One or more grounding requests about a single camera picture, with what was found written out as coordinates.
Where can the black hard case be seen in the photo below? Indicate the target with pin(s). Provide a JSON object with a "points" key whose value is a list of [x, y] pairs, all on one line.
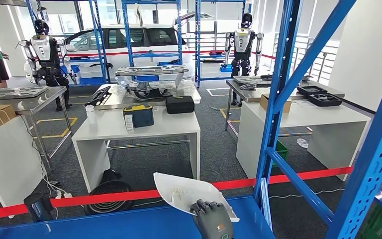
{"points": [[180, 105]]}

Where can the red barrier tape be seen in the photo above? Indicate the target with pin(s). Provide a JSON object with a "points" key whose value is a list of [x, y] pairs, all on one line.
{"points": [[112, 197], [164, 51]]}

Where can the dark curved car part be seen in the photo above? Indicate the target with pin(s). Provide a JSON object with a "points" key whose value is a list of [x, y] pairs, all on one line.
{"points": [[145, 92]]}

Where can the white plastic car trim part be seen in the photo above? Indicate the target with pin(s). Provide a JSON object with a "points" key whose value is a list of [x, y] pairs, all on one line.
{"points": [[184, 188]]}

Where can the long black parts tray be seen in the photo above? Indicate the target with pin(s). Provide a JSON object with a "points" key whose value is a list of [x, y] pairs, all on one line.
{"points": [[98, 95]]}

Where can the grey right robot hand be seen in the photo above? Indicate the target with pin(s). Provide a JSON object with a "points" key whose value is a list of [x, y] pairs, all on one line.
{"points": [[214, 224]]}

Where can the white table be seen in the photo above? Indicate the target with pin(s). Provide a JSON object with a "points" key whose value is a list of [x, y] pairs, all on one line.
{"points": [[326, 118], [9, 158], [164, 125]]}

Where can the black white humanoid robot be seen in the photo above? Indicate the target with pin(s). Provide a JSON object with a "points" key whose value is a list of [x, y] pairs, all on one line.
{"points": [[46, 49], [242, 41]]}

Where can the long grey metal part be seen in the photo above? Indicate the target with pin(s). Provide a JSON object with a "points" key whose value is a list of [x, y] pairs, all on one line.
{"points": [[151, 70]]}

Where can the white car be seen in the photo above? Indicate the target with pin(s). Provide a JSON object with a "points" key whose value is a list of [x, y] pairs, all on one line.
{"points": [[186, 49]]}

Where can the black stanchion post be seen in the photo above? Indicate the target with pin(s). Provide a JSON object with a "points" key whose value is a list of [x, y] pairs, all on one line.
{"points": [[37, 209]]}

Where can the white plastic bottle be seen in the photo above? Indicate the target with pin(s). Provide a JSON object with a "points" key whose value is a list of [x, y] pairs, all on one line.
{"points": [[91, 117]]}

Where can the blue yellow tool bag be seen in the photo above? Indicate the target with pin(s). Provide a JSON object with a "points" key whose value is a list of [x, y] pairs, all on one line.
{"points": [[141, 117]]}

